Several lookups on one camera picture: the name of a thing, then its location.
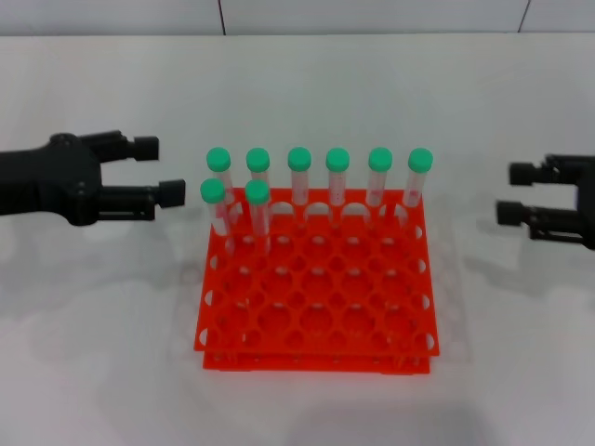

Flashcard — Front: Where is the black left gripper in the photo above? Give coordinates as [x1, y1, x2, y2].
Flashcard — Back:
[0, 130, 188, 228]

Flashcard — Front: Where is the green capped test tube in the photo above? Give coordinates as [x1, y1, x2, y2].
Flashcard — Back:
[205, 147, 236, 219]
[245, 179, 273, 255]
[199, 178, 238, 259]
[286, 147, 313, 219]
[400, 148, 435, 224]
[325, 148, 351, 219]
[365, 147, 394, 219]
[245, 147, 272, 210]

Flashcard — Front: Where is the orange test tube rack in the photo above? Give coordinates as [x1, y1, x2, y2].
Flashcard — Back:
[193, 185, 442, 373]

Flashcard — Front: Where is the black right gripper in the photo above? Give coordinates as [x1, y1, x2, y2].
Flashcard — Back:
[496, 155, 595, 252]

